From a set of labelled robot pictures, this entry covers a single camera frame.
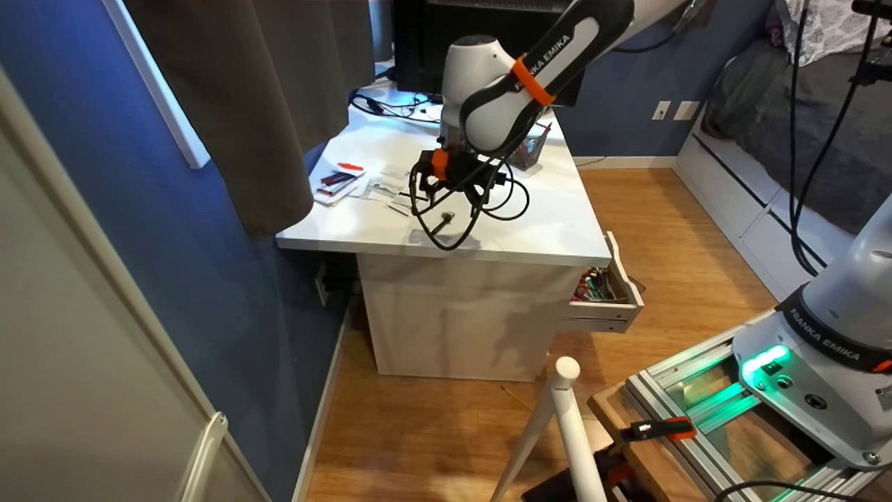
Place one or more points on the orange and black clamp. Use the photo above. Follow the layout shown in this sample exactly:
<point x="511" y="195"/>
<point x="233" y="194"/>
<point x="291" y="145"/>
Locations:
<point x="661" y="431"/>

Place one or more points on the white window trim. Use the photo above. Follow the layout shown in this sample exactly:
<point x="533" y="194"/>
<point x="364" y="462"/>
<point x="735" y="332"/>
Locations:
<point x="158" y="88"/>

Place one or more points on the white wall outlet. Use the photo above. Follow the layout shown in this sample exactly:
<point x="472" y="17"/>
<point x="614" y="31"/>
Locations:
<point x="661" y="109"/>
<point x="686" y="109"/>

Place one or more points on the open white drawer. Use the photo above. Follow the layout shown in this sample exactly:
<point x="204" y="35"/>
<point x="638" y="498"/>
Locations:
<point x="610" y="316"/>

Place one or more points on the grey-brown curtain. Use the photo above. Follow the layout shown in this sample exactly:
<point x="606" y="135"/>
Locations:
<point x="260" y="92"/>

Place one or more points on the colourful drawer clutter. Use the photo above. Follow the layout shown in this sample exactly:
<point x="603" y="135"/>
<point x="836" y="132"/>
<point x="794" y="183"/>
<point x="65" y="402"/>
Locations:
<point x="599" y="286"/>

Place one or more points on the aluminium rail robot platform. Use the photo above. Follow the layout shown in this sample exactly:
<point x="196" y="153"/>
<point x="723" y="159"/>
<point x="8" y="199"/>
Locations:
<point x="686" y="392"/>

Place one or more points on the black mesh pen holder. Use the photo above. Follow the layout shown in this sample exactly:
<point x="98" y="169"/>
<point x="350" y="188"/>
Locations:
<point x="537" y="149"/>

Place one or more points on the black computer monitor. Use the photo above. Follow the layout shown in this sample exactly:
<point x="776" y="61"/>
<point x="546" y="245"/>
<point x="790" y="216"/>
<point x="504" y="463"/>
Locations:
<point x="420" y="45"/>

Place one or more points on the white desk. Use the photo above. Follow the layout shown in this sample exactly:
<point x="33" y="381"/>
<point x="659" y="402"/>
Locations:
<point x="521" y="223"/>

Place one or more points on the black gripper orange clip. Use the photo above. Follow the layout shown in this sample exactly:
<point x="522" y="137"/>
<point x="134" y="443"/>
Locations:
<point x="448" y="165"/>

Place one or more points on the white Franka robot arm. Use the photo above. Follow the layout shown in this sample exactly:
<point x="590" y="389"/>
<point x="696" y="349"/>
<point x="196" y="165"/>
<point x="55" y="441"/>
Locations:
<point x="491" y="84"/>

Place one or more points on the white tripod post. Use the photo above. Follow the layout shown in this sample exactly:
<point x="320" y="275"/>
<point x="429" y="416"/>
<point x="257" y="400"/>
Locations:
<point x="571" y="427"/>

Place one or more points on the white door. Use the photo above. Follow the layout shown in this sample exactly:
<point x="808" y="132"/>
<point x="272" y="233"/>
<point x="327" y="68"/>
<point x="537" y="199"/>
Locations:
<point x="75" y="351"/>

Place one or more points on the white bed base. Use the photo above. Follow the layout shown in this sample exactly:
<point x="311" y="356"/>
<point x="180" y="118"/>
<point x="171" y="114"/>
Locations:
<point x="755" y="213"/>

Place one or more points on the patterned grey pillow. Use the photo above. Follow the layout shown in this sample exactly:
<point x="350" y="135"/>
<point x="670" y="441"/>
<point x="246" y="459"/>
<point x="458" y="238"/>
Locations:
<point x="823" y="28"/>

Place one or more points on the white rounded rail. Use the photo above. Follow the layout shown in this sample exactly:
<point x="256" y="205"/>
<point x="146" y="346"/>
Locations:
<point x="200" y="462"/>

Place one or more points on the bed with grey blanket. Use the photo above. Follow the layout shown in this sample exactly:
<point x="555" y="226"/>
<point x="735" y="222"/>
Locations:
<point x="838" y="139"/>

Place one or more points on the stack of colourful cards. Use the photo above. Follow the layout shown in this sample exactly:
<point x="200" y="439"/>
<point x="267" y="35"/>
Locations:
<point x="335" y="183"/>

